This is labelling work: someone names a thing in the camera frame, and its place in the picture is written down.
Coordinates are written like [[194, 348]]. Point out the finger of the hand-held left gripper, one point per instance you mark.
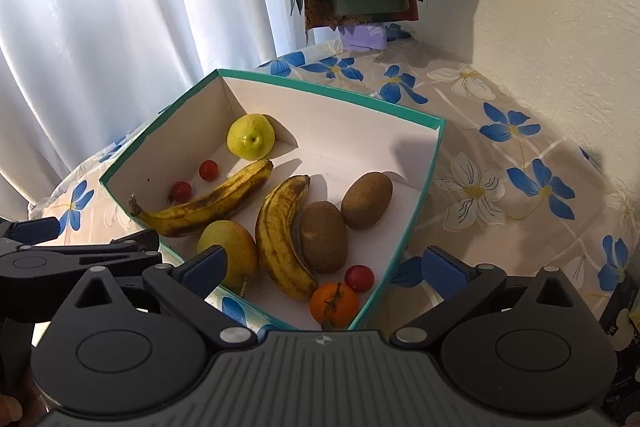
[[35, 228], [130, 249]]

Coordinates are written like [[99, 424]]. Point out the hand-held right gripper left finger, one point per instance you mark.
[[205, 267]]

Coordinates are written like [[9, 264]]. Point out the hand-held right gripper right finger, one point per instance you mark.
[[442, 269]]

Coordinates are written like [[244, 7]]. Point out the yellow pear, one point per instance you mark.
[[239, 247]]

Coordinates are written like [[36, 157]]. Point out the long spotted banana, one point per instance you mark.
[[210, 204]]

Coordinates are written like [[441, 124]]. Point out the red cherry tomato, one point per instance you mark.
[[359, 278], [208, 170], [180, 191]]

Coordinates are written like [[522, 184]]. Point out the short spotted banana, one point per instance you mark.
[[280, 242]]

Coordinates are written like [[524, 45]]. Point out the brown kiwi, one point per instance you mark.
[[366, 200], [322, 237]]

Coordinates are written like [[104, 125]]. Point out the orange tangerine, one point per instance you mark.
[[334, 305]]

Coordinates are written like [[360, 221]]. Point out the yellow-green apple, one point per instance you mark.
[[250, 136]]

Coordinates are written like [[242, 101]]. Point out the teal cardboard box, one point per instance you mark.
[[325, 127]]

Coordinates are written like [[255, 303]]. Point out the person's left hand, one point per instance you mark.
[[9, 412]]

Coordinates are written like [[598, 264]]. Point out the blue floral tablecloth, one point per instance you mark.
[[475, 147]]

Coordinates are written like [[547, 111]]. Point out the black printed bag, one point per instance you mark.
[[622, 347]]

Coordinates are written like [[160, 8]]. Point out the white curtain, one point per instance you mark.
[[125, 32]]

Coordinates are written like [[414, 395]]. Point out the purple paper bag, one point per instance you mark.
[[362, 36]]

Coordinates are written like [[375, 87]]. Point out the dark red hanging bag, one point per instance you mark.
[[360, 19]]

